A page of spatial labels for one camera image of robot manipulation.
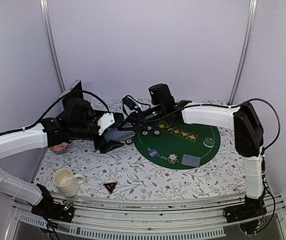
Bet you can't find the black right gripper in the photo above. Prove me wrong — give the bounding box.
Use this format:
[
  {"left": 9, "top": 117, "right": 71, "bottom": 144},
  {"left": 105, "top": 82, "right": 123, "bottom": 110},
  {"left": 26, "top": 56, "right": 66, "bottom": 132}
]
[{"left": 118, "top": 103, "right": 165, "bottom": 133}]

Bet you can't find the blue playing card deck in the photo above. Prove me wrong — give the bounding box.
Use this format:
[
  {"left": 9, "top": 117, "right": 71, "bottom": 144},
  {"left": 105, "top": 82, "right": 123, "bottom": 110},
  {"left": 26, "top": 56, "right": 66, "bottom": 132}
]
[{"left": 104, "top": 128, "right": 135, "bottom": 142}]

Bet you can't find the blue small blind button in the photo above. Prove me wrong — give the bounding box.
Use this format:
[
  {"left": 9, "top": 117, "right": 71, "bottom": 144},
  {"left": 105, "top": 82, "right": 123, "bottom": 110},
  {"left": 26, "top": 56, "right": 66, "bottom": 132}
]
[{"left": 148, "top": 149, "right": 159, "bottom": 158}]

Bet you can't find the poker chip stack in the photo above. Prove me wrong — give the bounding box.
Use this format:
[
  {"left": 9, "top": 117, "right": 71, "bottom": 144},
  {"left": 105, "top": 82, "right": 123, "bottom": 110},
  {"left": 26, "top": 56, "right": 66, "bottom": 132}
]
[{"left": 168, "top": 153, "right": 178, "bottom": 165}]

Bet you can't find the dealt blue card pile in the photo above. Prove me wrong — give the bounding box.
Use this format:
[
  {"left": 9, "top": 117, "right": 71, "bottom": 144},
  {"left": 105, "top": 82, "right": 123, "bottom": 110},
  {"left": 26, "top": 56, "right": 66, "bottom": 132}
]
[{"left": 181, "top": 154, "right": 201, "bottom": 168}]

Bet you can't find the white dealer button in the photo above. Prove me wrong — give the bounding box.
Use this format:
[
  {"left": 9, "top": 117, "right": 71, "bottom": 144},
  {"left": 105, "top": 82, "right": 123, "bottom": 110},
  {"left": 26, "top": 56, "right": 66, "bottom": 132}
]
[{"left": 203, "top": 137, "right": 215, "bottom": 148}]

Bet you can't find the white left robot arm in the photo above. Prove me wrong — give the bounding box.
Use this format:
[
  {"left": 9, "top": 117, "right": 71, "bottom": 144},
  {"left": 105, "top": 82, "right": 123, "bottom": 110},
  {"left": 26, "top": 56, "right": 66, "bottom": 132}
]
[{"left": 0, "top": 98, "right": 124, "bottom": 217}]

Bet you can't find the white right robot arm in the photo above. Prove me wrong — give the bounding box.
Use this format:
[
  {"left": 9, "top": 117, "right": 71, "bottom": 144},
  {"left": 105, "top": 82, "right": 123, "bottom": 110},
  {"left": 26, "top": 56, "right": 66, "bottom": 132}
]
[{"left": 122, "top": 83, "right": 264, "bottom": 218}]

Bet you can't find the floral white table mat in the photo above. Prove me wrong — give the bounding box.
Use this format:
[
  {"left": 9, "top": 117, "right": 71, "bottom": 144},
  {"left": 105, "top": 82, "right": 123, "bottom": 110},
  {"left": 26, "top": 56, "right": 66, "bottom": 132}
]
[{"left": 34, "top": 127, "right": 247, "bottom": 201}]

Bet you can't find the black triangular marker tag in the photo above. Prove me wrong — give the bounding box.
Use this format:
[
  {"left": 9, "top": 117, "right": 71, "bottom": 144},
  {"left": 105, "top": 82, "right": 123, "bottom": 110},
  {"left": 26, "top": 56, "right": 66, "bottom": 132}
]
[{"left": 103, "top": 182, "right": 117, "bottom": 194}]

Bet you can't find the round green poker mat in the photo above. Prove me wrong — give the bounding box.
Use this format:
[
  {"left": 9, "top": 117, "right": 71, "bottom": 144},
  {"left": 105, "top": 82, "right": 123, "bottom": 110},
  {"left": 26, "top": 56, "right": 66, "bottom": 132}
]
[{"left": 133, "top": 120, "right": 221, "bottom": 170}]

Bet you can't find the cream ceramic mug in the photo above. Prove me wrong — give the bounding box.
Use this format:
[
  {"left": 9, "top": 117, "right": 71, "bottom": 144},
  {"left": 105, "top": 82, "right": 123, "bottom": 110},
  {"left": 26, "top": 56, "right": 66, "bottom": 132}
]
[{"left": 52, "top": 168, "right": 86, "bottom": 197}]

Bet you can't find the aluminium poker chip case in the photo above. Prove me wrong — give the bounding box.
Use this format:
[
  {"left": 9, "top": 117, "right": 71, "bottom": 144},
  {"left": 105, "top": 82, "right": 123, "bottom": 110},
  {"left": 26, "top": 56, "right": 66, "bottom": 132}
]
[{"left": 56, "top": 79, "right": 93, "bottom": 120}]

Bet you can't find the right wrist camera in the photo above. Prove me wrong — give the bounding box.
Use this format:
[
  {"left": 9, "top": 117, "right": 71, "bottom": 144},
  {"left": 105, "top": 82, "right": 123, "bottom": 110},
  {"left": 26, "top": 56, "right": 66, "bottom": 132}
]
[{"left": 122, "top": 96, "right": 142, "bottom": 116}]

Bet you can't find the aluminium front rail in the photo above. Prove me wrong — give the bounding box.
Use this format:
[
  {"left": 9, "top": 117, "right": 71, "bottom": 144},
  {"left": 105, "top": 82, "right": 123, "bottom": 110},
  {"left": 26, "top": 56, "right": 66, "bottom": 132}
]
[{"left": 4, "top": 194, "right": 286, "bottom": 240}]

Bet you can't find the right aluminium frame post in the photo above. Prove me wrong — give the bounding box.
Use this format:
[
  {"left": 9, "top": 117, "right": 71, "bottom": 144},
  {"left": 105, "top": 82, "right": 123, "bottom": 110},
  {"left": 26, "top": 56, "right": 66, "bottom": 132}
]
[{"left": 228, "top": 0, "right": 258, "bottom": 105}]

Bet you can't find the aluminium frame post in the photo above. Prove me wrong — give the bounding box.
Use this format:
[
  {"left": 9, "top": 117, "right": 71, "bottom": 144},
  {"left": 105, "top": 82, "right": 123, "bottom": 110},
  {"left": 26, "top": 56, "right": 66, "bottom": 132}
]
[
  {"left": 39, "top": 0, "right": 66, "bottom": 93},
  {"left": 228, "top": 0, "right": 258, "bottom": 105}
]

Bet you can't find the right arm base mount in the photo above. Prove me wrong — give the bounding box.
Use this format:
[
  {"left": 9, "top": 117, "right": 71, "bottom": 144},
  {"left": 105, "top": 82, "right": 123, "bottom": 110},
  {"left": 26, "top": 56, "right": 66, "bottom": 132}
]
[{"left": 223, "top": 196, "right": 267, "bottom": 235}]

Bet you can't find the left aluminium frame post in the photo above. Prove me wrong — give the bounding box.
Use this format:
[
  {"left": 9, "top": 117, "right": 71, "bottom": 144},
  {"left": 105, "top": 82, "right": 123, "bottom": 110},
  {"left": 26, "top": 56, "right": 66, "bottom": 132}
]
[{"left": 39, "top": 0, "right": 66, "bottom": 93}]

